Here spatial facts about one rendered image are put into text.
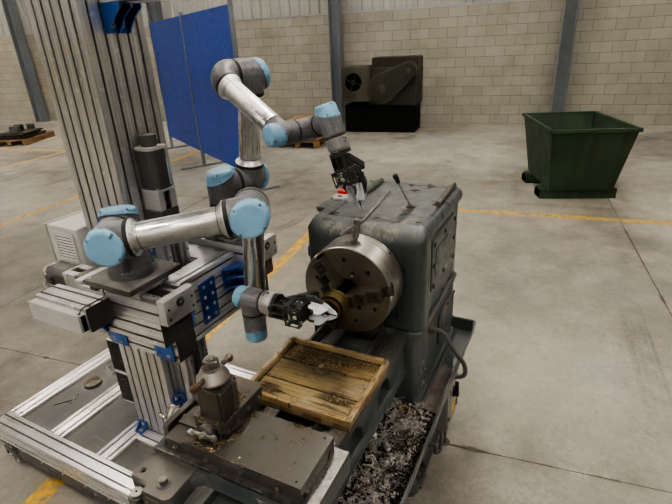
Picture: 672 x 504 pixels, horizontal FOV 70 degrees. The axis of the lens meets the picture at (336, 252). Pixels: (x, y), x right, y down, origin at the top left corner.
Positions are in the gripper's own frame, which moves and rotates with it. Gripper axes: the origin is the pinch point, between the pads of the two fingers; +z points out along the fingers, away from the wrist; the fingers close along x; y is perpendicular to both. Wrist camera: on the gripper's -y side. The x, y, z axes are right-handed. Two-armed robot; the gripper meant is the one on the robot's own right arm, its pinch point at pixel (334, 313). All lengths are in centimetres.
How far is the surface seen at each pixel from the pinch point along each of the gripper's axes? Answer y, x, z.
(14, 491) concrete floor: 42, -108, -152
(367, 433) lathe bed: 5.8, -37.6, 12.4
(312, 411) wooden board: 22.3, -18.2, 3.5
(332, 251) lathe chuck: -14.9, 13.2, -7.8
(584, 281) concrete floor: -278, -110, 73
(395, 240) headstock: -31.2, 12.9, 7.7
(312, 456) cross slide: 41.4, -11.3, 15.1
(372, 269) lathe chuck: -15.2, 9.0, 6.1
